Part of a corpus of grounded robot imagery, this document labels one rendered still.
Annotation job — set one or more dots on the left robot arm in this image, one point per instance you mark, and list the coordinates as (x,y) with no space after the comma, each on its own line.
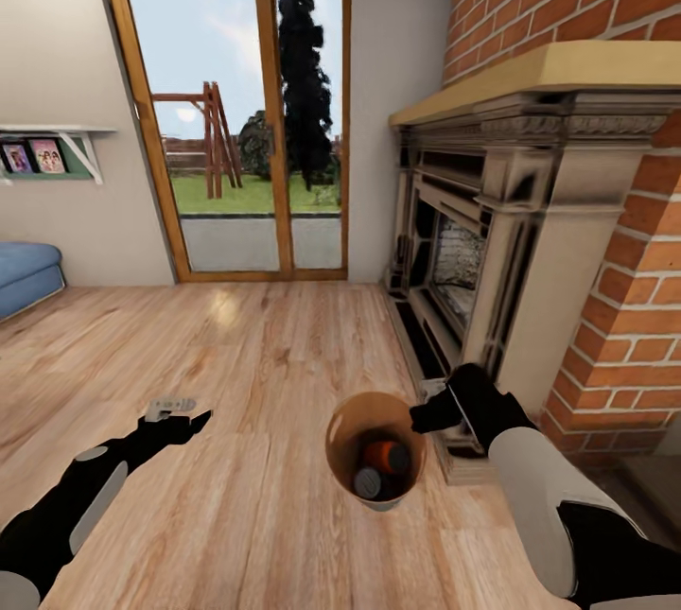
(37,543)

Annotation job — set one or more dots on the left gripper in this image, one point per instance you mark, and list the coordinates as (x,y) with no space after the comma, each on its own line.
(173,430)

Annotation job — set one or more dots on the can of soda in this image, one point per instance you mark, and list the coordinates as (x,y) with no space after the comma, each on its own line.
(372,485)
(388,457)

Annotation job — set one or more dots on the trash can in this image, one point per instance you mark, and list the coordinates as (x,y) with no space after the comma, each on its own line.
(364,418)

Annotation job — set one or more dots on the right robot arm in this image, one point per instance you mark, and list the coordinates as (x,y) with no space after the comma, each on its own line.
(577,540)

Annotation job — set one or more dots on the cabinet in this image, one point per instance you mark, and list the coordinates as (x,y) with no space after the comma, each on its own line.
(648,489)

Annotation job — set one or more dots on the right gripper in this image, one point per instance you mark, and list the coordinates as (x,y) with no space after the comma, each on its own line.
(430,417)

